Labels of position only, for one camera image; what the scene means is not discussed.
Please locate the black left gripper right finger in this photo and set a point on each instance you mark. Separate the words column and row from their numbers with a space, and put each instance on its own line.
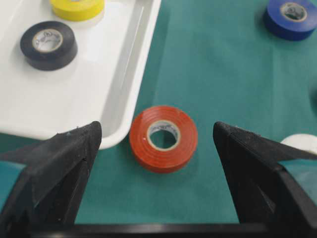
column 262, row 189

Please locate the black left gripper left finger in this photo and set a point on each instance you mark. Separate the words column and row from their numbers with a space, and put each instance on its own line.
column 54, row 175

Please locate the black tape roll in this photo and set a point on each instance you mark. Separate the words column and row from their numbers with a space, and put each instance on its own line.
column 49, row 45

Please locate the yellow tape roll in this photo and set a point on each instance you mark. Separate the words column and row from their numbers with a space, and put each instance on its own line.
column 77, row 10

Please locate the white tape roll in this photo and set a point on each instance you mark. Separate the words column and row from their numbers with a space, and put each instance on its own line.
column 305, row 142

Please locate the orange tape roll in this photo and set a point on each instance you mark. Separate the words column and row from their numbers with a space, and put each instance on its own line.
column 163, row 139

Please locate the white plastic tray case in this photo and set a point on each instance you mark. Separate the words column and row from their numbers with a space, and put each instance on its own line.
column 101, row 84

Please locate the blue tape roll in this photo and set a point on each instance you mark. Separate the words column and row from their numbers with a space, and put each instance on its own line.
column 292, row 20

